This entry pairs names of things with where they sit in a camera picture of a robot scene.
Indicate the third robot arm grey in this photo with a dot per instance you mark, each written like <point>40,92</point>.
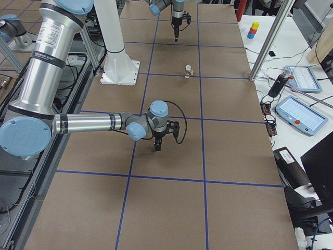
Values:
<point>13,29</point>

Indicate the stacked coloured toy blocks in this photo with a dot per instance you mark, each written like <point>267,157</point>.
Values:
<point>253,30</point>

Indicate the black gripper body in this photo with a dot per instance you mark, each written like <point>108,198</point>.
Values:
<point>176,22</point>
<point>158,134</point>

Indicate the small black square object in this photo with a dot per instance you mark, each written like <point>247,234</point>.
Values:
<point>272,54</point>

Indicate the PPR valve with white ends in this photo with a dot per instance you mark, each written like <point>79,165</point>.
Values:
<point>188,71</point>

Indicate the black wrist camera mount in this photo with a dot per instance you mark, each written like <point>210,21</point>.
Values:
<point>172,127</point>
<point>187,17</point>

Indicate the black monitor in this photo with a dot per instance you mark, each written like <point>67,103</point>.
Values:
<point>317,163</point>

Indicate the near teach pendant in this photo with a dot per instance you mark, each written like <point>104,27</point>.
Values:
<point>301,116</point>

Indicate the black monitor stand base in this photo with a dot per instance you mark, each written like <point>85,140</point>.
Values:
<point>307,213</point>

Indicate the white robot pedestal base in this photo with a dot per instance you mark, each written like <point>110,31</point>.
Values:
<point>119,69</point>

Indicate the aluminium frame post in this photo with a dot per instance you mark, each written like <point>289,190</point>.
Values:
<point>272,34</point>

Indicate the far teach pendant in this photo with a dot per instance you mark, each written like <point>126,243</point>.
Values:
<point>303,78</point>

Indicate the orange electronics board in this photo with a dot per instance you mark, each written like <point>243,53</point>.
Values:
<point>269,119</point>

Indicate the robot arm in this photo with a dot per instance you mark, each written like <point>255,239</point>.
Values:
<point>177,12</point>
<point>30,120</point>

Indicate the black cylindrical device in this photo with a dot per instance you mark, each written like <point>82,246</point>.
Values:
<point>278,85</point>

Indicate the black box with label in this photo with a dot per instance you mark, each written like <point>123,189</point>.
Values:
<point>289,168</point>

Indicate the teach pendant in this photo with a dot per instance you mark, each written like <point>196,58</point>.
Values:
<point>303,78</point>
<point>301,116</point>

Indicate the wooden board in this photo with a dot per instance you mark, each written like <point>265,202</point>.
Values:
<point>322,47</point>

